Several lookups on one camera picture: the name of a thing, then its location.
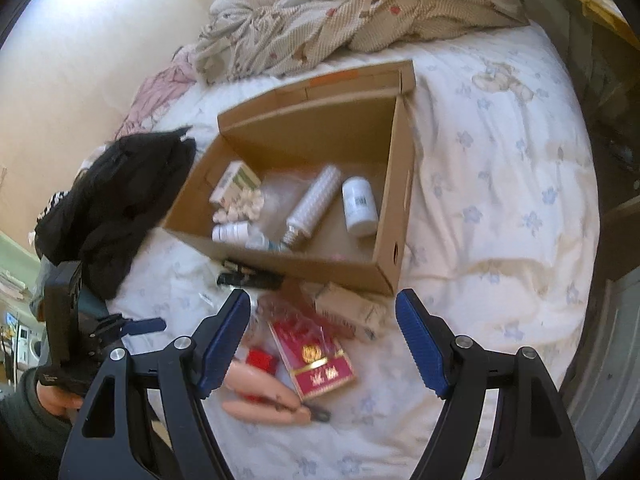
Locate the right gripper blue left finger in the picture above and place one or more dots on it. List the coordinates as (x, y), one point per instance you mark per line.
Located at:
(216, 340)

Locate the pink crumpled cloth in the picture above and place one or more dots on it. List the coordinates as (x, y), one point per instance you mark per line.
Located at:
(157, 93)

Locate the person's left hand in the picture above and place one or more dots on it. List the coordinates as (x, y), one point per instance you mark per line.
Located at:
(58, 402)

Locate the white green medicine box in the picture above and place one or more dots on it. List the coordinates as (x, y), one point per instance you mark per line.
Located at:
(237, 178)

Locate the red cigarette pack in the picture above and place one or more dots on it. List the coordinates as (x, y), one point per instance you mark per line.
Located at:
(315, 361)

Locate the pink handled pliers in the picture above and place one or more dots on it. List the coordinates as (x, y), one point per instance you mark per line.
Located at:
(263, 399)

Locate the beige cosmetic carton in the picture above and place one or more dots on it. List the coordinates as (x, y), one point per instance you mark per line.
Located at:
(364, 318)

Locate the white floral bed sheet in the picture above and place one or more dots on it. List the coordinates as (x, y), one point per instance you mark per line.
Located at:
(502, 235)

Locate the brown cardboard box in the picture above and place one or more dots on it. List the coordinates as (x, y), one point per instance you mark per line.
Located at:
(354, 119)

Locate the white corn LED bulb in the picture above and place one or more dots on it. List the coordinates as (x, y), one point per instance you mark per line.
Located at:
(306, 215)

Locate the beige patterned quilt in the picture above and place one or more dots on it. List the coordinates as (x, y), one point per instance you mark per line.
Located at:
(244, 38)

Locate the small red box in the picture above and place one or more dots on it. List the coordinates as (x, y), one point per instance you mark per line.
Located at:
(263, 360)

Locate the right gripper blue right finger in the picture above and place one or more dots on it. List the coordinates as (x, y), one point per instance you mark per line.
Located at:
(427, 338)

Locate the white pill bottle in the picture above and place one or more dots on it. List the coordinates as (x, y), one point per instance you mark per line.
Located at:
(361, 214)

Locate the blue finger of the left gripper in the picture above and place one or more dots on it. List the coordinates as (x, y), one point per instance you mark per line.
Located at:
(141, 327)

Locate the black clothing pile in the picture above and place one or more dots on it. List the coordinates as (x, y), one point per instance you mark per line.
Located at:
(105, 216)

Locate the small white dropper bottle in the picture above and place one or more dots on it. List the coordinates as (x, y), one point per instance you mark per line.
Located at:
(236, 233)

